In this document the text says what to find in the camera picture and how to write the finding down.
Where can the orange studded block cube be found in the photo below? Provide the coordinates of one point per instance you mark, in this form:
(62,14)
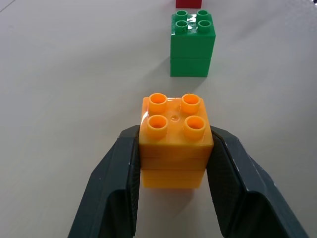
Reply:
(173,153)

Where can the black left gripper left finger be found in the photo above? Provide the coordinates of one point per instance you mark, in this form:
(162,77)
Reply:
(111,188)

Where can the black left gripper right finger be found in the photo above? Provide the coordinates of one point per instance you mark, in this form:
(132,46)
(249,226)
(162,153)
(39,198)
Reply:
(250,188)

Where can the green studded block cube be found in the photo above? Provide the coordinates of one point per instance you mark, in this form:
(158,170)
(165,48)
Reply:
(192,47)

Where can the red block cube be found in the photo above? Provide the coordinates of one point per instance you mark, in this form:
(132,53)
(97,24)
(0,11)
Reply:
(188,3)

